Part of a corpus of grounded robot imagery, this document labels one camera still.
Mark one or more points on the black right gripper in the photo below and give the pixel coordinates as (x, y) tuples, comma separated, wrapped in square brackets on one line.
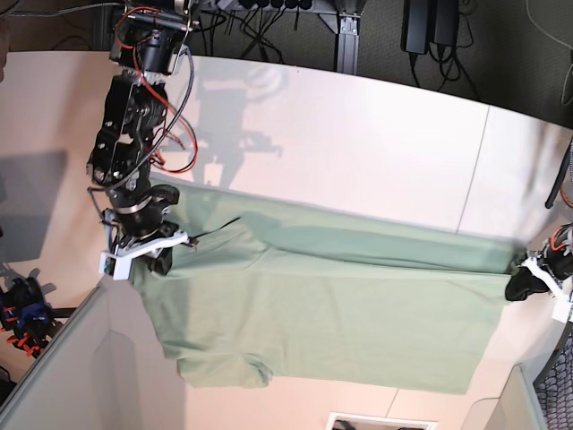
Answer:
[(138, 216)]

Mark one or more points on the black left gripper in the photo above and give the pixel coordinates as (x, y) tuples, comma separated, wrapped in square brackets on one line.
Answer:
[(556, 259)]

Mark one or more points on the green T-shirt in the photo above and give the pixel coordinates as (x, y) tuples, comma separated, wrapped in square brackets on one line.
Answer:
[(272, 289)]

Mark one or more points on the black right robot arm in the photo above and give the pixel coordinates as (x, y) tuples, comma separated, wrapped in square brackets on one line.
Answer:
[(150, 38)]

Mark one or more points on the black mesh chair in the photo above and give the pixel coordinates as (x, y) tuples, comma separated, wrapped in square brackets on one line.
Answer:
[(553, 386)]

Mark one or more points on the grey partition panel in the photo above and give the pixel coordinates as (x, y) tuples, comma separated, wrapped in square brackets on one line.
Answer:
[(104, 370)]

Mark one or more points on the blue orange clamp pile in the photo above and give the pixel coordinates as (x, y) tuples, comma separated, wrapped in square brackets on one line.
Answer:
[(26, 317)]

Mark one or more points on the white framed floor box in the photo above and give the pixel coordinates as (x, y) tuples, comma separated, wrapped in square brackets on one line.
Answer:
[(339, 420)]

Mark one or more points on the black power adapter middle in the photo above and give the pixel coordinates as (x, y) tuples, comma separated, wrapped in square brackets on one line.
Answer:
[(445, 22)]

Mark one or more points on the black power adapter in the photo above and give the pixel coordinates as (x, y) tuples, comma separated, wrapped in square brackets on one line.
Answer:
[(445, 22), (416, 26)]

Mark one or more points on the black power adapter upper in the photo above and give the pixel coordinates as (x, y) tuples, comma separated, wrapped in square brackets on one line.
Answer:
[(416, 26)]

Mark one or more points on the white power strip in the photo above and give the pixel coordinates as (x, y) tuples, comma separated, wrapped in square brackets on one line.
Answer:
[(292, 6)]

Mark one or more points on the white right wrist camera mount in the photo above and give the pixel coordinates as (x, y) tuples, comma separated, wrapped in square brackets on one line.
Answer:
[(118, 264)]

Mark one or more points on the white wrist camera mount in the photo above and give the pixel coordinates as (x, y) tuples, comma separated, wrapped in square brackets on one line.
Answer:
[(118, 264), (562, 310)]

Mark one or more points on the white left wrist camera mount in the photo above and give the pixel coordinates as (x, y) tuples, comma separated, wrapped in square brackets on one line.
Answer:
[(562, 310)]

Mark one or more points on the aluminium frame leg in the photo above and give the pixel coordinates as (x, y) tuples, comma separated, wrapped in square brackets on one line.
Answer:
[(344, 22)]

